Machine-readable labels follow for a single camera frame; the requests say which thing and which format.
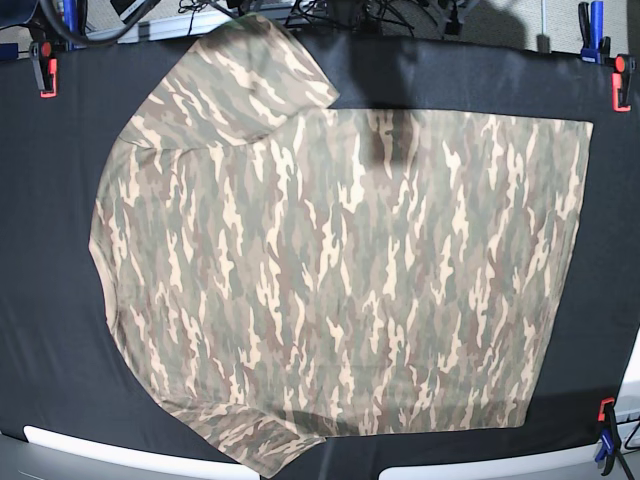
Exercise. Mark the camouflage t-shirt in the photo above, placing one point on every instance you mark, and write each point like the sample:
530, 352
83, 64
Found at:
278, 271

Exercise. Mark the black table cloth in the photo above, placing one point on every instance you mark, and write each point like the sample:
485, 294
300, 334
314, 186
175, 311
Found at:
60, 369

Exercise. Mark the orange black clamp far left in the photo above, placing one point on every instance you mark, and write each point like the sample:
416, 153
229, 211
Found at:
45, 68

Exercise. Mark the orange black clamp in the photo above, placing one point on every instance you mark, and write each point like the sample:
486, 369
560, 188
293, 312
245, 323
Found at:
45, 68
623, 69

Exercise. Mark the blue clamp top left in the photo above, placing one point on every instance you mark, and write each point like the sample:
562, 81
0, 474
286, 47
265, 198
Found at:
74, 15

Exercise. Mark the blue clamp top right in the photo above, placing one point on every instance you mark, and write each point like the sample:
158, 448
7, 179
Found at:
595, 45

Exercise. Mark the orange black clamp far right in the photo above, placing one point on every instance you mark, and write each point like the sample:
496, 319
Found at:
623, 69

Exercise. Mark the blue orange clamp near right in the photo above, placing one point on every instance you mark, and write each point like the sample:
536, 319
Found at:
608, 436

